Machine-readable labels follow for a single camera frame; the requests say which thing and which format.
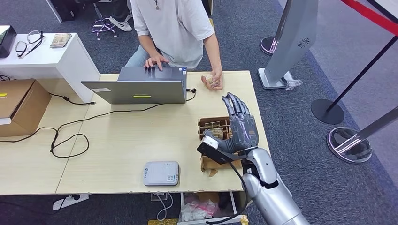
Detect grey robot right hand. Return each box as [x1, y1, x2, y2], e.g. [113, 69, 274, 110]
[212, 92, 259, 154]

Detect person's left hand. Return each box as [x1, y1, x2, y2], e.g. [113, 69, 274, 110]
[200, 69, 224, 91]

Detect person's right hand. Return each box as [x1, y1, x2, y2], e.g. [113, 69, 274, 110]
[144, 54, 171, 71]

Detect person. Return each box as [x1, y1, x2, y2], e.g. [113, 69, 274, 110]
[108, 0, 133, 32]
[124, 0, 224, 91]

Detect wooden card holder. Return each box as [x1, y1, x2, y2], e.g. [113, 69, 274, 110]
[198, 116, 249, 173]

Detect grey card reader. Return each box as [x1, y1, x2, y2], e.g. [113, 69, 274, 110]
[142, 161, 181, 187]

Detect grey laptop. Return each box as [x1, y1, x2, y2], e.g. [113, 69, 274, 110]
[81, 66, 188, 105]

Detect office chair chrome base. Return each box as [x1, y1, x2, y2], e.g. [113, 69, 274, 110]
[74, 0, 119, 41]

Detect clear plastic wrap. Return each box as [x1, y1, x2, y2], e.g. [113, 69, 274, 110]
[281, 71, 304, 91]

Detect grey kiosk stand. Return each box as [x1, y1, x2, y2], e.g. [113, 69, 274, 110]
[257, 0, 319, 90]

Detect white cabinet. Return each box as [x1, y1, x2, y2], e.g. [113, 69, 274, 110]
[0, 32, 101, 103]

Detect crumpled plastic bag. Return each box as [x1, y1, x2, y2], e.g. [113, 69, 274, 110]
[180, 198, 218, 223]

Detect stack of printed cards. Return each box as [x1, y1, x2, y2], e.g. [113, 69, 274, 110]
[49, 33, 72, 48]

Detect black case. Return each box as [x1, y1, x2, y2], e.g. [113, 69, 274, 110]
[49, 0, 78, 22]

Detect black-framed glasses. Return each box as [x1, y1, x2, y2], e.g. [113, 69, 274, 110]
[15, 30, 45, 59]

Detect brown cardboard box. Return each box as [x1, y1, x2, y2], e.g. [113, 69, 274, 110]
[0, 79, 52, 138]

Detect red barrier belt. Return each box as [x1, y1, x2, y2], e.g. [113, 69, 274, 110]
[339, 0, 398, 36]

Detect white power strip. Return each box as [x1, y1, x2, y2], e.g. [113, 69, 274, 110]
[53, 193, 90, 211]

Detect black laptop power cable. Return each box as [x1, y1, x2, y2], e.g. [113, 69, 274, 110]
[0, 88, 198, 159]

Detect chrome stanchion post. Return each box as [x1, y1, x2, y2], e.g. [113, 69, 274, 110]
[326, 106, 398, 164]
[260, 0, 293, 56]

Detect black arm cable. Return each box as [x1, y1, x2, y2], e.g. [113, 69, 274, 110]
[206, 161, 249, 225]

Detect black stanchion post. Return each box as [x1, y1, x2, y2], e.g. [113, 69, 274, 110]
[311, 36, 398, 125]

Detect black USB cable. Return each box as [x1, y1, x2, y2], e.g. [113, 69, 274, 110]
[49, 92, 96, 105]

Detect white cable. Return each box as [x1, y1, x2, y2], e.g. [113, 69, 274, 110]
[155, 193, 174, 222]

